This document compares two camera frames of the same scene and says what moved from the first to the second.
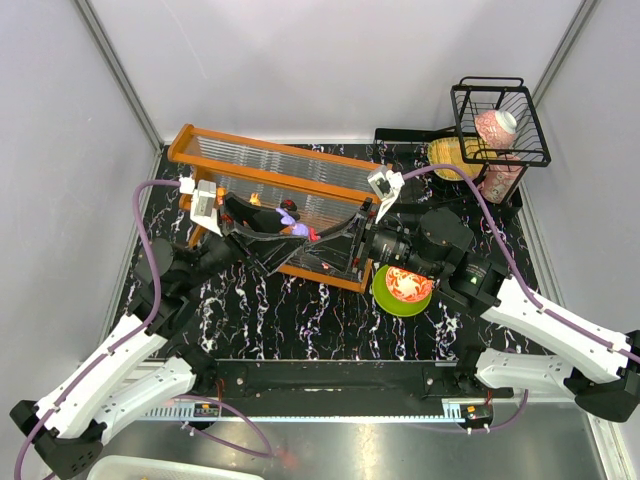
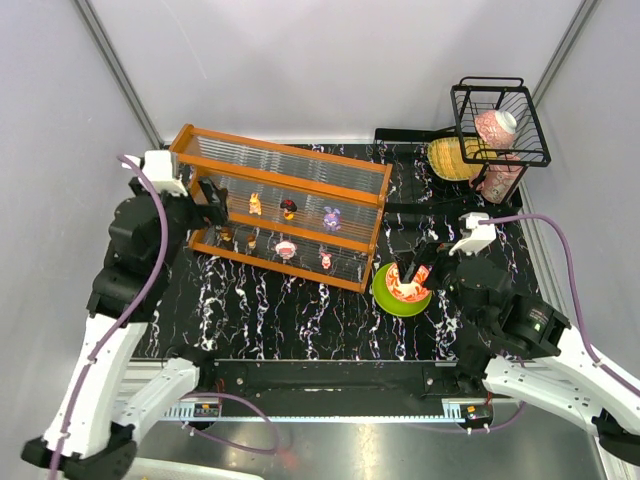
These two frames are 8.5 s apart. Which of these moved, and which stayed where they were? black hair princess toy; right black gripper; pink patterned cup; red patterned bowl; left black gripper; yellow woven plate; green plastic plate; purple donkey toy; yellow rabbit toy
Moved: left black gripper; purple donkey toy; right black gripper
Stayed: green plastic plate; pink patterned cup; red patterned bowl; yellow woven plate; black hair princess toy; yellow rabbit toy
